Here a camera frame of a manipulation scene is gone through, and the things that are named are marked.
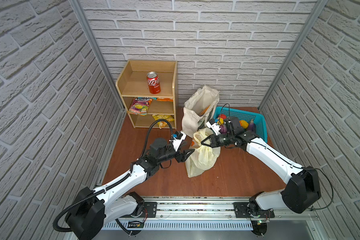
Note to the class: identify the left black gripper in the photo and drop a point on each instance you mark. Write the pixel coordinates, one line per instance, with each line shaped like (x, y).
(189, 154)

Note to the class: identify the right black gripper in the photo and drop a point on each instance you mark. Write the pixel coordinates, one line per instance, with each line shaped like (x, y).
(206, 139)

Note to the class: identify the thin cream plastic bag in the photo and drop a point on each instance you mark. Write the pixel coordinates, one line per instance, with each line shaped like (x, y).
(203, 158)

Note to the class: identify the canvas tote bag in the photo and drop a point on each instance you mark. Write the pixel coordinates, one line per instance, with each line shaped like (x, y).
(199, 109)

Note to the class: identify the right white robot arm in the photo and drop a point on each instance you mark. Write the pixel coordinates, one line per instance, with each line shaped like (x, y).
(302, 183)

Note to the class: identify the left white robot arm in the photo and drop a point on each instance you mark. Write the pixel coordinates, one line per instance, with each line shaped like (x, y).
(92, 209)

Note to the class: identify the red toy tomato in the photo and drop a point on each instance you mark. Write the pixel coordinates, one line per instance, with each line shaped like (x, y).
(222, 116)

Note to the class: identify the teal plastic basket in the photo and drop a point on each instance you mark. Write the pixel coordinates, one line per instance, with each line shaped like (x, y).
(257, 118)

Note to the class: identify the purple toy eggplant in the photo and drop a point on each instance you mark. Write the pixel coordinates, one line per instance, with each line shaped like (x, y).
(251, 126)

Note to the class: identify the orange Fox's candy bag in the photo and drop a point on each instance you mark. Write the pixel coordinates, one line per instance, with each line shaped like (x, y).
(164, 99)

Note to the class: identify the pink green candy bag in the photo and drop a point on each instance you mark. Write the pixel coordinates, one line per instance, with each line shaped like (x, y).
(140, 106)

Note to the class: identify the red cola can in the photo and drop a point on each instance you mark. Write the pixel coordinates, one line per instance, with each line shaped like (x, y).
(153, 83)

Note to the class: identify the wooden shelf unit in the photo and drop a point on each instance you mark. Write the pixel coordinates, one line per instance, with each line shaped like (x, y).
(132, 83)

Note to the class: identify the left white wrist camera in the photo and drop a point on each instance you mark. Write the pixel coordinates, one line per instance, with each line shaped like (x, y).
(177, 139)

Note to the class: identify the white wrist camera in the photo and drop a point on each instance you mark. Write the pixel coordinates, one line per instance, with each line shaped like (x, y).
(177, 139)
(211, 124)

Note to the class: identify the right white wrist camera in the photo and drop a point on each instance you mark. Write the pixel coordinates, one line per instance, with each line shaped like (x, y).
(211, 124)

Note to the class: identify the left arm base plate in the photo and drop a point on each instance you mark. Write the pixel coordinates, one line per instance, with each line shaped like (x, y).
(145, 210)

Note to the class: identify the aluminium rail frame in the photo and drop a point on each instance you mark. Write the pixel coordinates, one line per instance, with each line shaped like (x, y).
(217, 214)

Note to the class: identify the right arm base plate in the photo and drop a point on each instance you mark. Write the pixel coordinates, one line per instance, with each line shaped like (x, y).
(251, 210)

